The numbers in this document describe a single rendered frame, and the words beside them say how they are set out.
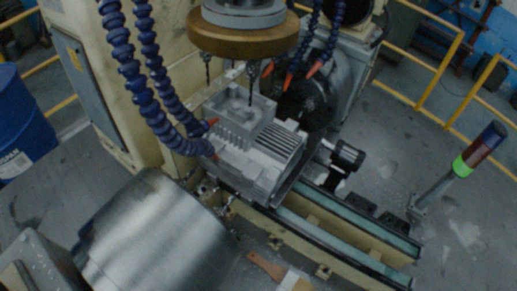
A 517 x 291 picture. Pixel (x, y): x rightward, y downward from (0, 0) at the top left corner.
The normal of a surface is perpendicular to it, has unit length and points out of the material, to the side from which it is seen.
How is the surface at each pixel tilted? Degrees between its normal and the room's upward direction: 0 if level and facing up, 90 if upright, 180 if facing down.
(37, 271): 0
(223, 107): 0
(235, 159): 0
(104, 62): 90
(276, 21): 90
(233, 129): 90
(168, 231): 21
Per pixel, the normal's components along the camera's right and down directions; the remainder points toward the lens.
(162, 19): 0.83, 0.47
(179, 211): 0.32, -0.47
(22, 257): 0.08, -0.63
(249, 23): 0.14, 0.77
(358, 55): -0.54, 0.62
